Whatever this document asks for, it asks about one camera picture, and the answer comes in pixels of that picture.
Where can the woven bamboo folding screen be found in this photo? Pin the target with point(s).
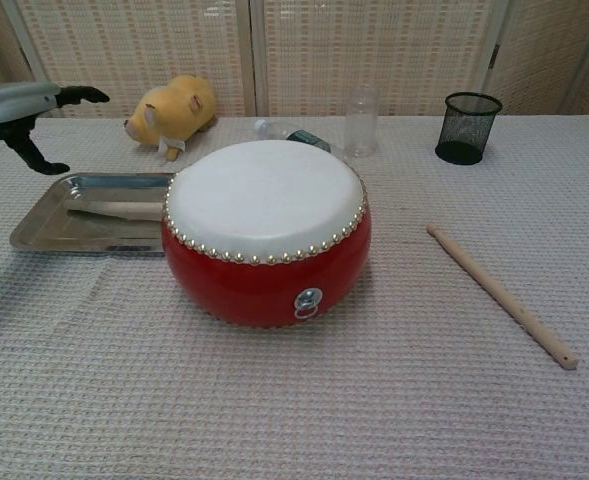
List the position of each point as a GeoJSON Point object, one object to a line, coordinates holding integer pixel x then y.
{"type": "Point", "coordinates": [149, 55]}

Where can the red drum with white skin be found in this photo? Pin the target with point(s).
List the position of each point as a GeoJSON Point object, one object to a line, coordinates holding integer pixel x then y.
{"type": "Point", "coordinates": [266, 200]}

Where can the rectangular metal tray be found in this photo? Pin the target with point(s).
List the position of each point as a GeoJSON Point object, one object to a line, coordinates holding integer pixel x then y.
{"type": "Point", "coordinates": [74, 235]}

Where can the black mesh pen holder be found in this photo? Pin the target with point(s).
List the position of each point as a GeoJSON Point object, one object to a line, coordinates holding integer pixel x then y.
{"type": "Point", "coordinates": [466, 125]}

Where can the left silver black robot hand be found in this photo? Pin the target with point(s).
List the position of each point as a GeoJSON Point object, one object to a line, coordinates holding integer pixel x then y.
{"type": "Point", "coordinates": [9, 105]}

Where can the wooden drumstick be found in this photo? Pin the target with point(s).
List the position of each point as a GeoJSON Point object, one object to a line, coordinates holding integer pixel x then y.
{"type": "Point", "coordinates": [114, 206]}
{"type": "Point", "coordinates": [499, 295]}

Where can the clear bottle with green label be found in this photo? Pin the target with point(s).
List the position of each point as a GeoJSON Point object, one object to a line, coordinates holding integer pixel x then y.
{"type": "Point", "coordinates": [274, 129]}

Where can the yellow plush animal toy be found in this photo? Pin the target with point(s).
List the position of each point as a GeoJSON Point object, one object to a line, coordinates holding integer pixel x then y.
{"type": "Point", "coordinates": [174, 107]}

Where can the white woven tablecloth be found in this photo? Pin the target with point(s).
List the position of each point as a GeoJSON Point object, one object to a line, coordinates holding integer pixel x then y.
{"type": "Point", "coordinates": [294, 410]}

